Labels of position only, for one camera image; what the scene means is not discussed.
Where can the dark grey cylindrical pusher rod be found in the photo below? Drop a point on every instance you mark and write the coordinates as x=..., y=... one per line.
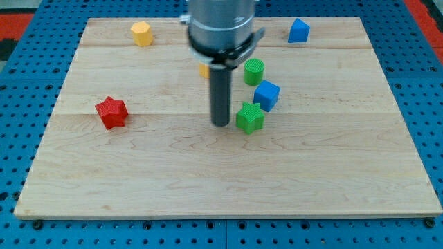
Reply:
x=220, y=93

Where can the green star block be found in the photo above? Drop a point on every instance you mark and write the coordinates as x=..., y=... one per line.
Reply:
x=250, y=117

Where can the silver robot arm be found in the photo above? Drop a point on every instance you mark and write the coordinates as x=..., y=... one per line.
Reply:
x=221, y=36

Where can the blue cube block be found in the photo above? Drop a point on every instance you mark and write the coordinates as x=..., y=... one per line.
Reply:
x=266, y=94

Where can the red star block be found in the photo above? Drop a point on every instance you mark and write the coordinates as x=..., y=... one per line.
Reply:
x=112, y=112

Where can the yellow block behind rod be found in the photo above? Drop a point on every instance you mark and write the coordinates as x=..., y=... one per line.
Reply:
x=204, y=70

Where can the green cylinder block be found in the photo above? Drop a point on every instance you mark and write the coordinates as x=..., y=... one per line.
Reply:
x=253, y=71

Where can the yellow hexagon block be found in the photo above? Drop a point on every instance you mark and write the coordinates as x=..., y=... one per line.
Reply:
x=142, y=33

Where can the blue triangular prism block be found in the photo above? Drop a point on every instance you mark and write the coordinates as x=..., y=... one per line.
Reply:
x=299, y=31

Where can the wooden board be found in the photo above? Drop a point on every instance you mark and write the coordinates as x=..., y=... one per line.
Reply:
x=335, y=145

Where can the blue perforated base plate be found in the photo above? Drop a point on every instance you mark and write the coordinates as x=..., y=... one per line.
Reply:
x=33, y=77

